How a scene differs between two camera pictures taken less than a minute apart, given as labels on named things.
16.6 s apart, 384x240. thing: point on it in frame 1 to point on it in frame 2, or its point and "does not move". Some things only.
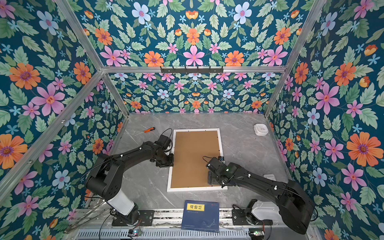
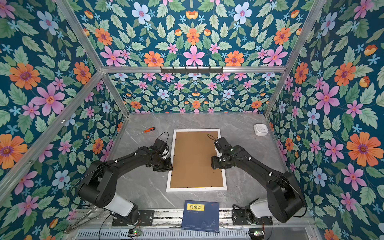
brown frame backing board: x=192 y=151 does not move
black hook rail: x=192 y=70 does not move
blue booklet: x=201 y=216 does not move
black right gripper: x=211 y=179 to x=215 y=164
